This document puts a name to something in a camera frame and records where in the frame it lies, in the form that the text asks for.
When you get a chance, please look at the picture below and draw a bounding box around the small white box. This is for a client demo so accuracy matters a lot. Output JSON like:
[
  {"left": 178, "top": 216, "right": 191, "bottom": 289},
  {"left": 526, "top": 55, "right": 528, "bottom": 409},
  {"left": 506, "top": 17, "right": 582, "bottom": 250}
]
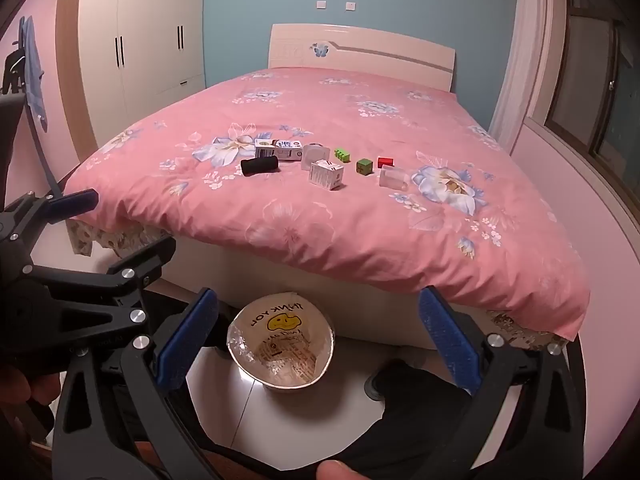
[{"left": 309, "top": 159, "right": 345, "bottom": 191}]

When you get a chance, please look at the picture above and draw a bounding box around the cream headboard with butterfly print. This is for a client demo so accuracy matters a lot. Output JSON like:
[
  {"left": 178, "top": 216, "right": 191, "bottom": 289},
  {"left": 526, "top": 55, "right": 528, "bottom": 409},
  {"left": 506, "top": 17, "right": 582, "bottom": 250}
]
[{"left": 268, "top": 23, "right": 457, "bottom": 93}]

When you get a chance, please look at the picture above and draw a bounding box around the person's left hand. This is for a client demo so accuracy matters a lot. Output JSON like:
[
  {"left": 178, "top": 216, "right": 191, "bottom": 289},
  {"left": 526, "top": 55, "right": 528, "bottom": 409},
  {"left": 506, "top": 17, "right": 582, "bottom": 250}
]
[{"left": 0, "top": 366, "right": 62, "bottom": 442}]

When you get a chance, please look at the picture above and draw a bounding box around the white bed frame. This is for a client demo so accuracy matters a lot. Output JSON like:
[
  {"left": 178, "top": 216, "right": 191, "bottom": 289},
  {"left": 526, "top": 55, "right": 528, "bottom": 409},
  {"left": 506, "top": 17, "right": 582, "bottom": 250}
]
[{"left": 160, "top": 235, "right": 501, "bottom": 356}]

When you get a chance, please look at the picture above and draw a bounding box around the grey slipper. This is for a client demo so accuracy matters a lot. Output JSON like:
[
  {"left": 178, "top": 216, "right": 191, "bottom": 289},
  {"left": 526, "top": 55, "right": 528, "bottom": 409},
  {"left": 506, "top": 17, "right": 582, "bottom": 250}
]
[{"left": 364, "top": 370, "right": 390, "bottom": 403}]

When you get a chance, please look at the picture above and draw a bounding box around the person's right hand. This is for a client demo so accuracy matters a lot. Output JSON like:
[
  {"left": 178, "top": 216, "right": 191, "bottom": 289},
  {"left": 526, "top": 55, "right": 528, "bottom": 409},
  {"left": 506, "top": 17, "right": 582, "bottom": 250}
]
[{"left": 317, "top": 460, "right": 364, "bottom": 480}]

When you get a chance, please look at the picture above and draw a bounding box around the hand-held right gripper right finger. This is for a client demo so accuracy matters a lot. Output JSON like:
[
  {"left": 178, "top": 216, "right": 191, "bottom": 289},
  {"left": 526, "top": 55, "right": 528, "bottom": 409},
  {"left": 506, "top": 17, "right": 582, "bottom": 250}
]
[{"left": 417, "top": 285, "right": 588, "bottom": 480}]

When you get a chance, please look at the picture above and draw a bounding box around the clear plastic cup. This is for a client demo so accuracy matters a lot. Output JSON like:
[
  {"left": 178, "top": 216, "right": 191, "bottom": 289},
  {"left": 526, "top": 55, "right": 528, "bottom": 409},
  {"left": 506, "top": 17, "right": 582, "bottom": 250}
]
[{"left": 378, "top": 166, "right": 411, "bottom": 193}]

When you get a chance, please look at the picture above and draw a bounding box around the pink floral blanket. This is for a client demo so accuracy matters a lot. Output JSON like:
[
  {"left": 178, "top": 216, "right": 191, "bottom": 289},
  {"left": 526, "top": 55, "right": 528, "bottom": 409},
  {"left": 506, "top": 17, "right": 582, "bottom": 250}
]
[{"left": 62, "top": 67, "right": 592, "bottom": 343}]

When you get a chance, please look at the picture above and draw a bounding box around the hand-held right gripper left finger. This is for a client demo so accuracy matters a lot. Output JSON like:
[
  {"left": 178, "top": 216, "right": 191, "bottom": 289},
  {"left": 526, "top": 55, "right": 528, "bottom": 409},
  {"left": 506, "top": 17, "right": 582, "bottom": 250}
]
[{"left": 52, "top": 287, "right": 222, "bottom": 480}]

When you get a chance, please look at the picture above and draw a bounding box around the white milk carton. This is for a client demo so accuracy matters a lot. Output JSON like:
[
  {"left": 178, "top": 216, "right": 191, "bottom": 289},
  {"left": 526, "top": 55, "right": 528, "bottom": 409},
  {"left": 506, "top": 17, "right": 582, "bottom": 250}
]
[{"left": 254, "top": 139, "right": 304, "bottom": 162}]

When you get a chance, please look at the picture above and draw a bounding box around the blue hanging cloth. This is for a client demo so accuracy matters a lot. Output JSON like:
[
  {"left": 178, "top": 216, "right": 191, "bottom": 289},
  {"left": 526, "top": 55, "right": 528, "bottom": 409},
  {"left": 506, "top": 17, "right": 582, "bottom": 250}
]
[{"left": 20, "top": 15, "right": 49, "bottom": 133}]

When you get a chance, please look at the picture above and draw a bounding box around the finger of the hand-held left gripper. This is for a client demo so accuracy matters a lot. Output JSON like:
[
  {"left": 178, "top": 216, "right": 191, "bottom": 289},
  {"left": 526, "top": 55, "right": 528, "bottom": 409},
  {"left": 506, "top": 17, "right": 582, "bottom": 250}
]
[
  {"left": 30, "top": 236, "right": 177, "bottom": 347},
  {"left": 5, "top": 188, "right": 100, "bottom": 261}
]

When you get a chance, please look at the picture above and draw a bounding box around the dark framed window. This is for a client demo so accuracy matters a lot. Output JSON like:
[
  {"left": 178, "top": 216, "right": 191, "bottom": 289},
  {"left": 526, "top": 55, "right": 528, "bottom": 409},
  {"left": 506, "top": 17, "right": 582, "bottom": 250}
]
[{"left": 544, "top": 0, "right": 640, "bottom": 201}]

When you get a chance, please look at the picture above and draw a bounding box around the white bin with plastic liner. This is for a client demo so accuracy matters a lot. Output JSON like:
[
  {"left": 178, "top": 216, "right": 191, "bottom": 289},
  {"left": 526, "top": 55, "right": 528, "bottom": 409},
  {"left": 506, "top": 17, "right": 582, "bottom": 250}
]
[{"left": 227, "top": 290, "right": 336, "bottom": 392}]

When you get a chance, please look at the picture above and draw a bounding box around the white wardrobe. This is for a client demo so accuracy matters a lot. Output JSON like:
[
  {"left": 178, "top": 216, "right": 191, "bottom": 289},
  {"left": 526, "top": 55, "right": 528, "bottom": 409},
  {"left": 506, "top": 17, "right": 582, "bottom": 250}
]
[{"left": 55, "top": 0, "right": 207, "bottom": 166}]

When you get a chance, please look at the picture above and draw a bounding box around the black cylinder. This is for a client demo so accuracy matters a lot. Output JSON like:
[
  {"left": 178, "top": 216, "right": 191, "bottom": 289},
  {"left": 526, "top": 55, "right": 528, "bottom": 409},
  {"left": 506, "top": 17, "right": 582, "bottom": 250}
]
[{"left": 240, "top": 156, "right": 280, "bottom": 177}]

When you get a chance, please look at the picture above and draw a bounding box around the white yogurt cup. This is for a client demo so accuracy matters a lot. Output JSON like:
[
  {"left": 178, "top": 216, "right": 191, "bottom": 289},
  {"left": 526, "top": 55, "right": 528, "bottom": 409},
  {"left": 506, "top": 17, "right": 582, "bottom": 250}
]
[{"left": 301, "top": 143, "right": 331, "bottom": 171}]

